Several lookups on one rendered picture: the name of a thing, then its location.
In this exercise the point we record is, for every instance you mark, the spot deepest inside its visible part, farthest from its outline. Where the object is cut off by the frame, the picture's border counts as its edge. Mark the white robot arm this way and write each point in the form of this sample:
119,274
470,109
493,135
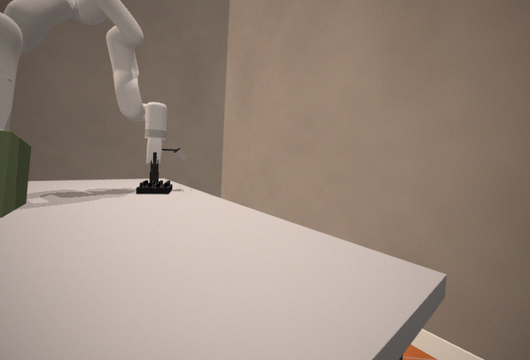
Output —
27,22

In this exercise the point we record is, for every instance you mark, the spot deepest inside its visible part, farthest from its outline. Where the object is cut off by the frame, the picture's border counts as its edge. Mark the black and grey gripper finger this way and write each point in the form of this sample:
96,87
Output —
154,169

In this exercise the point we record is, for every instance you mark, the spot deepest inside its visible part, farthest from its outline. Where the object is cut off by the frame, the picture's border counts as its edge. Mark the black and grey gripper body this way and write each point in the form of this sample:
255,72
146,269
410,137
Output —
154,145

